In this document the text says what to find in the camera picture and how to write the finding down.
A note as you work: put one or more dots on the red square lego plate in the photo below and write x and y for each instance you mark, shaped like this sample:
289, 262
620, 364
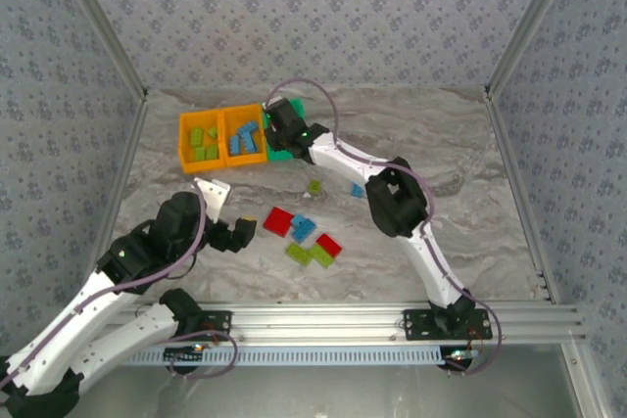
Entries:
278, 221

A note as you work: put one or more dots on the blue lego brick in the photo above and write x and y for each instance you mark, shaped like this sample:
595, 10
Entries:
250, 144
235, 144
248, 128
357, 190

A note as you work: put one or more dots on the small green lego brick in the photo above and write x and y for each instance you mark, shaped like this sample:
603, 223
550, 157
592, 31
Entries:
314, 187

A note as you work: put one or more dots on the blue L-shaped lego piece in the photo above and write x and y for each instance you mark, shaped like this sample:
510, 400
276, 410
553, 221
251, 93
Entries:
303, 228

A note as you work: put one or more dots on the red lego brick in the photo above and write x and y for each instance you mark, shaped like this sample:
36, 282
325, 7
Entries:
329, 245

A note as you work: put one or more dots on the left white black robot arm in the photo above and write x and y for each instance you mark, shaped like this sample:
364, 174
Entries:
63, 335

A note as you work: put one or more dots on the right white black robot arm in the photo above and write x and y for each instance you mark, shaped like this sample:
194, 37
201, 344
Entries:
431, 261

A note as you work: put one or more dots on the green plastic bin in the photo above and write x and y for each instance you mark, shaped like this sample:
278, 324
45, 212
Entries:
280, 156

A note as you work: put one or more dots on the orange plastic bin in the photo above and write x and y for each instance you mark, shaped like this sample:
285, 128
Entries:
186, 167
245, 160

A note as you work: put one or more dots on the black controller board with LEDs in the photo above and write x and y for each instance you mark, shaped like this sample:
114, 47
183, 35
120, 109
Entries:
460, 354
188, 350

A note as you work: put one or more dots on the grey metal shelf panel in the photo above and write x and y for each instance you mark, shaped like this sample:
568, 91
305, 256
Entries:
318, 393

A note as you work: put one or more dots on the aluminium side rail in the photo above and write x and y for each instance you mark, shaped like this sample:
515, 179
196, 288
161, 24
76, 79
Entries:
509, 158
119, 198

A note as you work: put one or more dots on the aluminium front rail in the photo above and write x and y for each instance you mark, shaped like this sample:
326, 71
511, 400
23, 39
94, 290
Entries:
318, 322

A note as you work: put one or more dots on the aluminium frame post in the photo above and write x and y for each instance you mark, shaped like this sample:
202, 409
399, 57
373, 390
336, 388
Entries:
531, 21
588, 388
100, 21

